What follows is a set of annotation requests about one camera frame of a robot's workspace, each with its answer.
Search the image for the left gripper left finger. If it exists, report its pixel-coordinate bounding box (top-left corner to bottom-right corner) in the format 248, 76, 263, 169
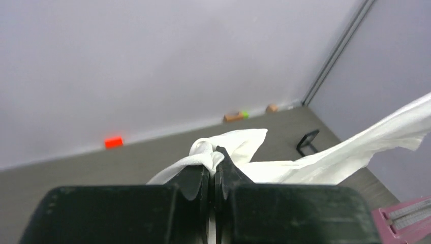
20, 166, 209, 243

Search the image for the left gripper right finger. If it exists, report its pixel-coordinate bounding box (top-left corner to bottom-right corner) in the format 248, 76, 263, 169
214, 146, 381, 243

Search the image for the white shirt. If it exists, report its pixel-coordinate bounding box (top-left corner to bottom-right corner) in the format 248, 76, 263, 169
149, 94, 430, 185

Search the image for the red toy brick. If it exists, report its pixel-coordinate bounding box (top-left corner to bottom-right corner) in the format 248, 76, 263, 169
104, 137, 124, 149

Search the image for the wooden block with green end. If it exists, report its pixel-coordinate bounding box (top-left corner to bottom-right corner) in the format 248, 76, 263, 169
223, 110, 249, 123

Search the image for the small wooden block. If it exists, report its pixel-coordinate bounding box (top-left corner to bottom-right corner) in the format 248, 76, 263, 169
266, 104, 279, 113

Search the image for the pink stand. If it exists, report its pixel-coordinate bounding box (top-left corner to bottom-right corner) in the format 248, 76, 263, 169
372, 196, 430, 244

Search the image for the black display frame with brooch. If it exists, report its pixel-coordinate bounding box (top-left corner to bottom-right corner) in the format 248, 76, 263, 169
296, 129, 320, 157

